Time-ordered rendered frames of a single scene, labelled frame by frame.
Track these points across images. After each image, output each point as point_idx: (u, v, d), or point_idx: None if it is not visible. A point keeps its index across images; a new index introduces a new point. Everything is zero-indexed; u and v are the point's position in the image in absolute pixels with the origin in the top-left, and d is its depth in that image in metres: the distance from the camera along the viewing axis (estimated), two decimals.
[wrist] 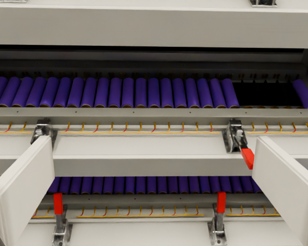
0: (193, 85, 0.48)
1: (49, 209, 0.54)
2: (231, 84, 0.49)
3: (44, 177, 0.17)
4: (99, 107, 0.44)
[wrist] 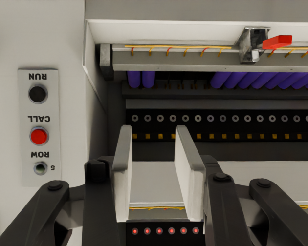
0: (260, 84, 0.43)
1: None
2: (214, 84, 0.43)
3: (131, 160, 0.19)
4: None
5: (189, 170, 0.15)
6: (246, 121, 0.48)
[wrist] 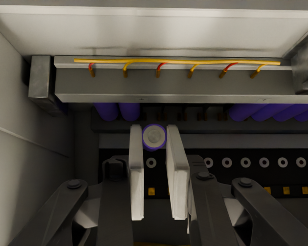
0: None
1: None
2: (235, 115, 0.27)
3: None
4: None
5: (173, 169, 0.15)
6: (281, 166, 0.32)
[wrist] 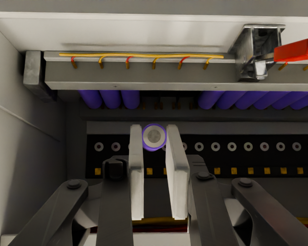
0: (265, 104, 0.31)
1: None
2: (202, 104, 0.32)
3: None
4: None
5: (173, 169, 0.15)
6: (246, 150, 0.37)
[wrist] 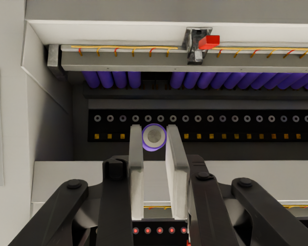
0: (217, 84, 0.43)
1: None
2: (172, 84, 0.44)
3: None
4: None
5: (173, 169, 0.15)
6: (209, 121, 0.49)
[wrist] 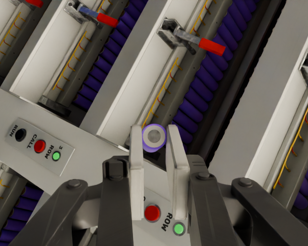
0: None
1: None
2: None
3: None
4: None
5: (173, 169, 0.15)
6: None
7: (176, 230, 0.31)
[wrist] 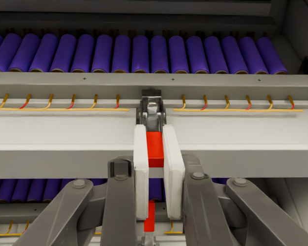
0: (104, 44, 0.32)
1: None
2: (164, 43, 0.33)
3: None
4: None
5: (168, 169, 0.15)
6: None
7: None
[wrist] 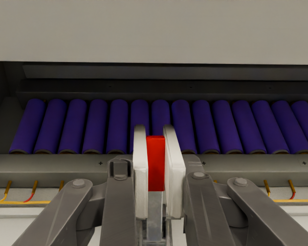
0: None
1: None
2: None
3: None
4: None
5: (169, 169, 0.15)
6: None
7: None
